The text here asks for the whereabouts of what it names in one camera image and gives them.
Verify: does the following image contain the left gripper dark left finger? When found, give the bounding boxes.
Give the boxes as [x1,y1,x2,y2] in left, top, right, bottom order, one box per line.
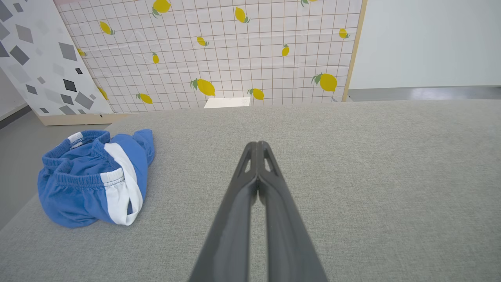
[188,141,260,282]

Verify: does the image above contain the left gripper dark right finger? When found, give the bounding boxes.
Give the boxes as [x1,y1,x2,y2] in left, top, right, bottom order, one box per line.
[257,141,329,282]

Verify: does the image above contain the blue shorts with white stripes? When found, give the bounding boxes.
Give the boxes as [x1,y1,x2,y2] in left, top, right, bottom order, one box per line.
[37,129,156,229]

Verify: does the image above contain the grey fabric sofa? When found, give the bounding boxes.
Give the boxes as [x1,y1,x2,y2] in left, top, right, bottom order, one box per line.
[0,99,501,282]

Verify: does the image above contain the white box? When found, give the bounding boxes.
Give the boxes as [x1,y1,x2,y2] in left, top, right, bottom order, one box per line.
[204,97,251,109]

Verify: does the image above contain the lemon print grid panel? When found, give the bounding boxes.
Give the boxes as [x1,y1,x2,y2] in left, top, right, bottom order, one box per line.
[53,0,369,114]

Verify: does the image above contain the grey terrazzo print panel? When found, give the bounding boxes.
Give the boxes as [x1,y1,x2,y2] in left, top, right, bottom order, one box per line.
[0,0,132,127]

